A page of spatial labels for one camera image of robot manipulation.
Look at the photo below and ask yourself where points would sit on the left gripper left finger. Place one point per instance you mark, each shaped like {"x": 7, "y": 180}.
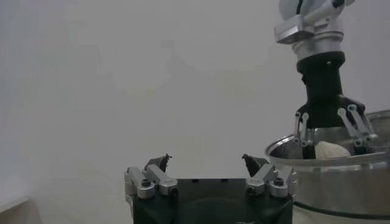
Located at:
{"x": 158, "y": 179}

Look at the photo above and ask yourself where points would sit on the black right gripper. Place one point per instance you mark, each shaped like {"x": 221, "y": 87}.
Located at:
{"x": 323, "y": 91}

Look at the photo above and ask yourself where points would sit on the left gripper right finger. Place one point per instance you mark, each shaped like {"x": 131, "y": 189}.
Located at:
{"x": 262, "y": 176}

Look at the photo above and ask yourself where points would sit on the white steamed baozi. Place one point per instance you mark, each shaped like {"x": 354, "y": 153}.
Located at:
{"x": 330, "y": 150}

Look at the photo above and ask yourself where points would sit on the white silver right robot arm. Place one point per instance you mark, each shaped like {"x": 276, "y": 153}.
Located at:
{"x": 320, "y": 45}

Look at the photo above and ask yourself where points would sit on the stainless steel steamer basket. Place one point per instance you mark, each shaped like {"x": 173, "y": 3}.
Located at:
{"x": 335, "y": 188}

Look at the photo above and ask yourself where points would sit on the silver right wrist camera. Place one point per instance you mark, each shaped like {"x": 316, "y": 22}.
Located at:
{"x": 288, "y": 30}

